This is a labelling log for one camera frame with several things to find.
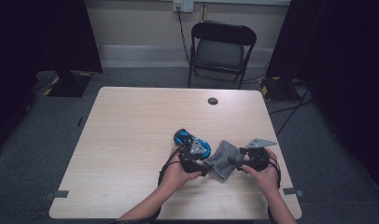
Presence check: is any gray tape strip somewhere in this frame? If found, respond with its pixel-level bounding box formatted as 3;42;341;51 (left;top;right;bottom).
282;187;304;198
44;189;70;201

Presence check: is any black stand base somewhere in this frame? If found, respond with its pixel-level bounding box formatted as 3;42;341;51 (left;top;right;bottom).
260;76;301;102
47;69;93;98

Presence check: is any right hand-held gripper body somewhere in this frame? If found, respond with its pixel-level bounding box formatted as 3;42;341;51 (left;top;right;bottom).
238;138;277;172

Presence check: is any black folding chair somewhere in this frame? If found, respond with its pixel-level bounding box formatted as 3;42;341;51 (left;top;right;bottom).
187;20;258;91

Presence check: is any black floor cable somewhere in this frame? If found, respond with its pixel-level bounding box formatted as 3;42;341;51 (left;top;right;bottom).
275;88;311;138
268;97;315;116

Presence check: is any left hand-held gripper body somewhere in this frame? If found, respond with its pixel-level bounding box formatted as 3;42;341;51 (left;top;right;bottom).
177;137;212;176

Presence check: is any black curtain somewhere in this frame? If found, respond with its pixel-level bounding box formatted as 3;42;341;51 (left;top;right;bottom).
266;0;379;197
0;0;104;157

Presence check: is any black wall socket cable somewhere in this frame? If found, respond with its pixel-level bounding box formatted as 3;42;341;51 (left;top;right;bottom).
176;6;193;64

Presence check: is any person's right hand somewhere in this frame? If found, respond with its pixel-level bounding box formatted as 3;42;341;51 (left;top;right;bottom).
241;148;280;195

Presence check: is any person's left hand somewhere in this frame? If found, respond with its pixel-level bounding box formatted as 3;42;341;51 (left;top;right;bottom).
161;147;203;194

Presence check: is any white wall socket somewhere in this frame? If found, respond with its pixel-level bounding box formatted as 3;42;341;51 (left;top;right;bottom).
173;0;195;13

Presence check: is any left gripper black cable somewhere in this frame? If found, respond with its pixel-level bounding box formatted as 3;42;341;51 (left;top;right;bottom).
145;146;183;222

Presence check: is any gray cloth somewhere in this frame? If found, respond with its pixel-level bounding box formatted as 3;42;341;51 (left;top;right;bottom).
203;139;246;181

